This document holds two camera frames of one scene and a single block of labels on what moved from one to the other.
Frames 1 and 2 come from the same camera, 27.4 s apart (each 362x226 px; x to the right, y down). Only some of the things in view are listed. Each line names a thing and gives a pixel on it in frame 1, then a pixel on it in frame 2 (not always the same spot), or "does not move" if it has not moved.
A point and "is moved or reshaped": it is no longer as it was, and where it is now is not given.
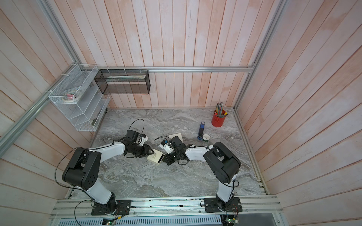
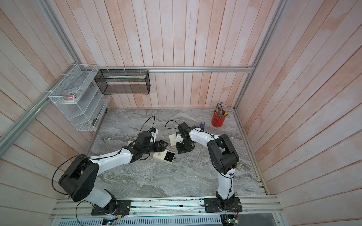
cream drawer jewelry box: (157, 157) is moved or reshaped
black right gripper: (168, 160) → (180, 150)
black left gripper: (143, 152) → (158, 144)
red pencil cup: (217, 121) does not move
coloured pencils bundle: (219, 110) does not move
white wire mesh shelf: (82, 103) does not move
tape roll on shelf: (71, 96) does not move
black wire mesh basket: (124, 82) does not move
